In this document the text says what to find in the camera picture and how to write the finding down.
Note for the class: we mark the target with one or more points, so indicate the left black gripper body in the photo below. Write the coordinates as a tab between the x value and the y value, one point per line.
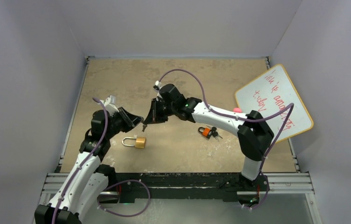
118	123

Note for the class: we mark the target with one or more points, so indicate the brass padlock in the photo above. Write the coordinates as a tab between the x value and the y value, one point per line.
136	142

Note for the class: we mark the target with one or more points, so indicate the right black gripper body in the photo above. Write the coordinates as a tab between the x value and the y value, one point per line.
171	108

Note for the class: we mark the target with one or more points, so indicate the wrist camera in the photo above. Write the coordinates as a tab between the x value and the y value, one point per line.
157	85
109	104

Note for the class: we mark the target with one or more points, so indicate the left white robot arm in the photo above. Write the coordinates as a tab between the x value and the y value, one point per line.
88	176

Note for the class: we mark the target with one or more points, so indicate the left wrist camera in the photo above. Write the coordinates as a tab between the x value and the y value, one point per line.
109	104

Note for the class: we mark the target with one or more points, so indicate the whiteboard with yellow frame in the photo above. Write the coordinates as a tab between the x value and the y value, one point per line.
271	92

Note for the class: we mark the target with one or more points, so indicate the pink cap bottle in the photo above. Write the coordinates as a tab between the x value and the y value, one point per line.
237	110

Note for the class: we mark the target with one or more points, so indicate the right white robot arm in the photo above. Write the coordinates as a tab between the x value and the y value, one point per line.
254	134

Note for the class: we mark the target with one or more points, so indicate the orange black padlock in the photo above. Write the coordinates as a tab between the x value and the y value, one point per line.
205	132

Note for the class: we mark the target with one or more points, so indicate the black head keys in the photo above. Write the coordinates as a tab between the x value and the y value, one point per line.
215	134

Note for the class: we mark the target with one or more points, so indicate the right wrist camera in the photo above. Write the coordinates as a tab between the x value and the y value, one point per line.
157	85

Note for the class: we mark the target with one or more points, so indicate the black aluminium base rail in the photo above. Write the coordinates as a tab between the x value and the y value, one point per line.
228	187

